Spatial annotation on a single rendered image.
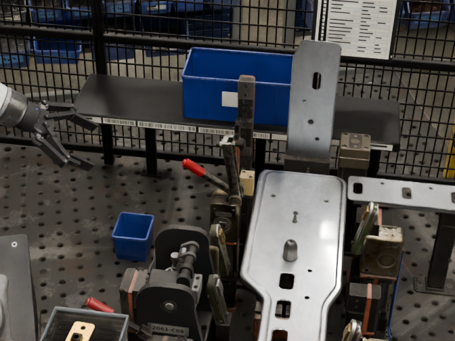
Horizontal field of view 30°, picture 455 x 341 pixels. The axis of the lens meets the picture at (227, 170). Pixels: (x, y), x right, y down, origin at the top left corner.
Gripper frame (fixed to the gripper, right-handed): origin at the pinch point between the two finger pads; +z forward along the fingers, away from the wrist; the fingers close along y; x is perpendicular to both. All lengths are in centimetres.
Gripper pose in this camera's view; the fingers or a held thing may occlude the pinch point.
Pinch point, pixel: (89, 145)
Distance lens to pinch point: 223.9
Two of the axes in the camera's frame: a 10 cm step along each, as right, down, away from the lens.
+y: 0.2, 7.7, -6.3
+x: 6.3, -5.0, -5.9
